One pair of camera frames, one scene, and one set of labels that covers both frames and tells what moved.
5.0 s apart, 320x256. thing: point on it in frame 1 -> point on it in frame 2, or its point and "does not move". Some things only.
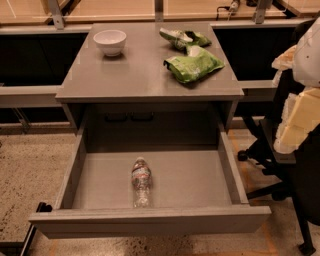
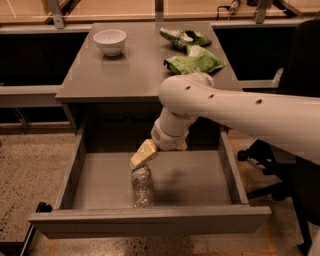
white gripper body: (309, 58) -> (167, 139)
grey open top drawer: (196, 184) does not move
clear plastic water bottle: (141, 183) does not move
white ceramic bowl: (110, 41) does not move
